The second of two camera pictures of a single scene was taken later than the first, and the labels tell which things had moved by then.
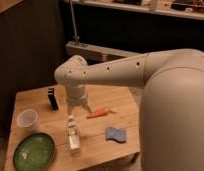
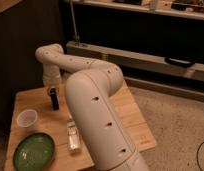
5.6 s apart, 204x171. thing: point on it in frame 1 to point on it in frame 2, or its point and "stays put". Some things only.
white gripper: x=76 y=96 to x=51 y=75
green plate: x=35 y=152 stays put
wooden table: x=102 y=139 stays put
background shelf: x=196 y=9 stays put
